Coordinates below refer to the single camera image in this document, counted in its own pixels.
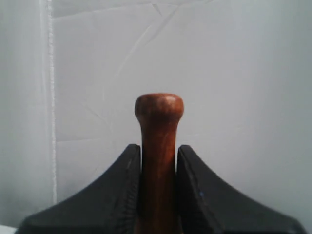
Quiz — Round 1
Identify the brown wooden pestle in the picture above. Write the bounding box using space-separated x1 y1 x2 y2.
135 93 184 234

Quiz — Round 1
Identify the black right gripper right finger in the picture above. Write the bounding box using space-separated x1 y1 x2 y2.
176 145 305 234

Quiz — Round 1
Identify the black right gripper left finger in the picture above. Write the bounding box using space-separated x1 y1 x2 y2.
17 144 141 234

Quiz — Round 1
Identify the white backdrop curtain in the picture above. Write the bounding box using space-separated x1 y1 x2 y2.
0 0 312 232

